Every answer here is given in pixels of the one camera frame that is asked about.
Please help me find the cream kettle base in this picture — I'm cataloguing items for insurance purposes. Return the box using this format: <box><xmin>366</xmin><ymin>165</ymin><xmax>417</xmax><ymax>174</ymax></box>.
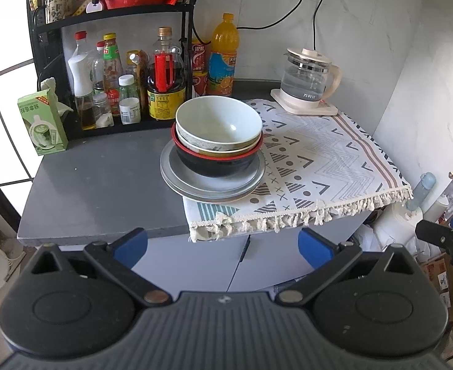
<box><xmin>270</xmin><ymin>88</ymin><xmax>340</xmax><ymax>116</ymax></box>

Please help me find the white appliance base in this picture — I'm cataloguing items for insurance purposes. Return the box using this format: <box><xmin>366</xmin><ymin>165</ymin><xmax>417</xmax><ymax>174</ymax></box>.
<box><xmin>381</xmin><ymin>204</ymin><xmax>424</xmax><ymax>247</ymax></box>

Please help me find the red drink can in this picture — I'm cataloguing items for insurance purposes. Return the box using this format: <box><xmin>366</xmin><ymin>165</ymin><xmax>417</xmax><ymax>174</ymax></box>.
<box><xmin>191</xmin><ymin>39</ymin><xmax>212</xmax><ymax>74</ymax></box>
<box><xmin>193</xmin><ymin>70</ymin><xmax>212</xmax><ymax>97</ymax></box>

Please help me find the glass electric kettle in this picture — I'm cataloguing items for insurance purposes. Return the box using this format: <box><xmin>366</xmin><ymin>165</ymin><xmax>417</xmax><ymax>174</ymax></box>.
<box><xmin>281</xmin><ymin>47</ymin><xmax>343</xmax><ymax>103</ymax></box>

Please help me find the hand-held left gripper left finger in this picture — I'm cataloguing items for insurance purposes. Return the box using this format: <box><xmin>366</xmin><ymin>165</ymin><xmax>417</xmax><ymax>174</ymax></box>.
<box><xmin>28</xmin><ymin>228</ymin><xmax>174</xmax><ymax>308</ymax></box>

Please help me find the dark bottle red handle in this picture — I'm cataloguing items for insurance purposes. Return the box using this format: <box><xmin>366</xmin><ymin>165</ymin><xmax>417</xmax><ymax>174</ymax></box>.
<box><xmin>147</xmin><ymin>27</ymin><xmax>186</xmax><ymax>121</ymax></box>

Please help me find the clear glass jar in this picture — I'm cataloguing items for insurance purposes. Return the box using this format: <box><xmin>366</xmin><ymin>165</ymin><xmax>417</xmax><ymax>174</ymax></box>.
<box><xmin>92</xmin><ymin>92</ymin><xmax>115</xmax><ymax>129</ymax></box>

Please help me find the green label sauce bottle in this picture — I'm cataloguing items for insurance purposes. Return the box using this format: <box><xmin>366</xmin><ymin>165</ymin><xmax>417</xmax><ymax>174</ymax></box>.
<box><xmin>102</xmin><ymin>33</ymin><xmax>124</xmax><ymax>116</ymax></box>

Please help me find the white plate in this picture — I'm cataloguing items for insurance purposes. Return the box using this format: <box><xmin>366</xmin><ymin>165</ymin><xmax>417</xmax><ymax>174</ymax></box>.
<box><xmin>165</xmin><ymin>170</ymin><xmax>264</xmax><ymax>204</ymax></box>

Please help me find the blue baby bottle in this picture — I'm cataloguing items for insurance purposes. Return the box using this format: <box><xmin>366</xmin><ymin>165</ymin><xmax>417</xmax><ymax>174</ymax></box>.
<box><xmin>407</xmin><ymin>172</ymin><xmax>436</xmax><ymax>212</ymax></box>

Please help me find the white squeeze bottle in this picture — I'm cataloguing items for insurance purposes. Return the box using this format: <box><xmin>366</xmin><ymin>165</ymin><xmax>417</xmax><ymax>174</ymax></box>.
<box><xmin>423</xmin><ymin>194</ymin><xmax>451</xmax><ymax>222</ymax></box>

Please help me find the white crumpled cloth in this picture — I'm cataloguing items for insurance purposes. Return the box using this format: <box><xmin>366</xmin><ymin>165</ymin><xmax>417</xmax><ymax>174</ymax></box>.
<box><xmin>39</xmin><ymin>78</ymin><xmax>75</xmax><ymax>116</ymax></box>

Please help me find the black metal rack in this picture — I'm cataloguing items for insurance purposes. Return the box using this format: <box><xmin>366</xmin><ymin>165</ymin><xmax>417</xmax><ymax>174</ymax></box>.
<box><xmin>26</xmin><ymin>0</ymin><xmax>196</xmax><ymax>141</ymax></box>

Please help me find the glass jar printed label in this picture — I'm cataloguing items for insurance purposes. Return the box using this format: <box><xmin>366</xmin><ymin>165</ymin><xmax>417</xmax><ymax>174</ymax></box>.
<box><xmin>44</xmin><ymin>0</ymin><xmax>75</xmax><ymax>24</ymax></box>

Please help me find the patterned fringed table cloth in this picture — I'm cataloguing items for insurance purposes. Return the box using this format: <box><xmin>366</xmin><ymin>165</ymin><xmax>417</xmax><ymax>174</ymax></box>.
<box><xmin>183</xmin><ymin>98</ymin><xmax>414</xmax><ymax>243</ymax></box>

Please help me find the white plate cutlery print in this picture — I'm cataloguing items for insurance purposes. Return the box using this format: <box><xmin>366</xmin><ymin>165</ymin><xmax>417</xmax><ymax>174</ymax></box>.
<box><xmin>160</xmin><ymin>139</ymin><xmax>266</xmax><ymax>197</ymax></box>

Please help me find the cream bowl yellow pattern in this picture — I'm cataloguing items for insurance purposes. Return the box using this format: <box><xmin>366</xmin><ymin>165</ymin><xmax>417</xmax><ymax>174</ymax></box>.
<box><xmin>177</xmin><ymin>131</ymin><xmax>264</xmax><ymax>159</ymax></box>

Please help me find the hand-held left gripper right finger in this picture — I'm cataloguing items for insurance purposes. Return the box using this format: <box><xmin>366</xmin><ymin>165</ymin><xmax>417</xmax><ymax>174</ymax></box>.
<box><xmin>276</xmin><ymin>227</ymin><xmax>428</xmax><ymax>308</ymax></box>

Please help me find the green carton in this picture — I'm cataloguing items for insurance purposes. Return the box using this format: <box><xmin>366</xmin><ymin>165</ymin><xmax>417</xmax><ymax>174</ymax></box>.
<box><xmin>17</xmin><ymin>88</ymin><xmax>69</xmax><ymax>157</ymax></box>

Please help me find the orange juice bottle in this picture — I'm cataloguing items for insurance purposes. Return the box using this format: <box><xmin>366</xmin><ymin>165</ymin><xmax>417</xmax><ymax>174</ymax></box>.
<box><xmin>207</xmin><ymin>13</ymin><xmax>239</xmax><ymax>98</ymax></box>

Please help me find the small green bottle white cap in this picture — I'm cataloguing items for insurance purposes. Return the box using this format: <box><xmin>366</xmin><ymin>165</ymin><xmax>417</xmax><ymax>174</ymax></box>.
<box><xmin>118</xmin><ymin>75</ymin><xmax>140</xmax><ymax>103</ymax></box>

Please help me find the cream bowl leaf print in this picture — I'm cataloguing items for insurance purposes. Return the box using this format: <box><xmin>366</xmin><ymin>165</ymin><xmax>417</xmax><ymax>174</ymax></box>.
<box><xmin>175</xmin><ymin>96</ymin><xmax>263</xmax><ymax>153</ymax></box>

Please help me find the clear bottle red cap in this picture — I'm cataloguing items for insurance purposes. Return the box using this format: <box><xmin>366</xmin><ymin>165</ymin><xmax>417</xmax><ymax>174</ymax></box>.
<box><xmin>73</xmin><ymin>31</ymin><xmax>92</xmax><ymax>62</ymax></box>

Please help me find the red and black bowl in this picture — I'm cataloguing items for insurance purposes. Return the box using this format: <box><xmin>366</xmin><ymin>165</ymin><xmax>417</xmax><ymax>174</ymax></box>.
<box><xmin>172</xmin><ymin>123</ymin><xmax>265</xmax><ymax>179</ymax></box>

